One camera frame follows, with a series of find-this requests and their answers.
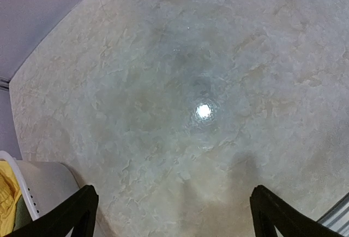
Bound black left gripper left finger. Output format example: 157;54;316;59
8;185;99;237

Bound olive green garment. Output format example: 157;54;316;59
13;196;32;231

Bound left aluminium corner post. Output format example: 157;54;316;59
0;76;10;91

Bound aluminium front rail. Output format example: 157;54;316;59
317;194;349;236

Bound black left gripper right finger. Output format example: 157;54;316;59
250;185;342;236

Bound white laundry basket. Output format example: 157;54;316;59
1;151;79;221

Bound yellow shorts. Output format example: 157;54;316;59
0;161;22;236

